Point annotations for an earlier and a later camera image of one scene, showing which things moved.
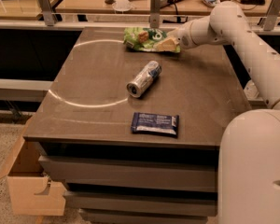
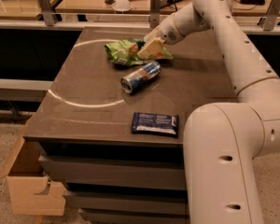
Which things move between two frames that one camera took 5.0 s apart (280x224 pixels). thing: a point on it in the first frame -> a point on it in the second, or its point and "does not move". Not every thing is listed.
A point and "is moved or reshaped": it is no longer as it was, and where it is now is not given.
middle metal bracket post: [155, 7] does not move
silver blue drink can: [152, 70] is moved or reshaped
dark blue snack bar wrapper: [156, 123] does not move
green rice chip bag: [144, 38] is moved or reshaped
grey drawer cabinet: [134, 135] does not move
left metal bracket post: [49, 14] does not move
